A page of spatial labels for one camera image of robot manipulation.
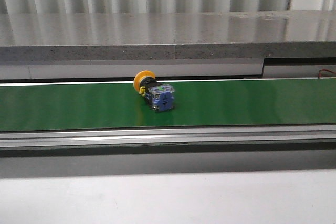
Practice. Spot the yellow mushroom push button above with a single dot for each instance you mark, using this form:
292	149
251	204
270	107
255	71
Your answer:
158	96

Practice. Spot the white panel under shelf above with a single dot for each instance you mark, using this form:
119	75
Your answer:
176	68

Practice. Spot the green conveyor belt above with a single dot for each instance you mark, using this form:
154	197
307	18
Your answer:
110	105

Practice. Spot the grey stone shelf slab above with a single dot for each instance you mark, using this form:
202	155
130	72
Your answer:
175	36

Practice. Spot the aluminium conveyor front rail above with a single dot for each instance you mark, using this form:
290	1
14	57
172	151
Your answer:
288	133

